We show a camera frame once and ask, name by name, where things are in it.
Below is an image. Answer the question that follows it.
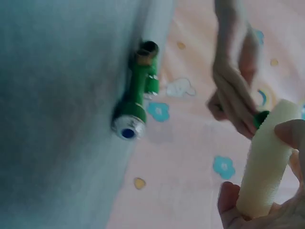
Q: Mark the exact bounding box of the green plastic roller end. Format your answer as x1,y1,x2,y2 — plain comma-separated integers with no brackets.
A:
252,110,271,130

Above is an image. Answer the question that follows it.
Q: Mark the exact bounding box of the green pipe valve fitting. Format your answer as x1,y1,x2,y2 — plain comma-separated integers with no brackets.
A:
111,40,161,140

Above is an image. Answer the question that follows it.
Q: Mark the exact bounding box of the person's right hand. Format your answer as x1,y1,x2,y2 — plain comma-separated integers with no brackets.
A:
217,118,305,229

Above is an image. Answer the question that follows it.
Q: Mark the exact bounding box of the person's left hand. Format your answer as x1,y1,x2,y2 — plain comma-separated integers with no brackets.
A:
206,0,270,140

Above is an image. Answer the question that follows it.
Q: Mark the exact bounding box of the pale yellow foam roller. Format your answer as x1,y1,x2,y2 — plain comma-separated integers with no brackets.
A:
235,99,303,219

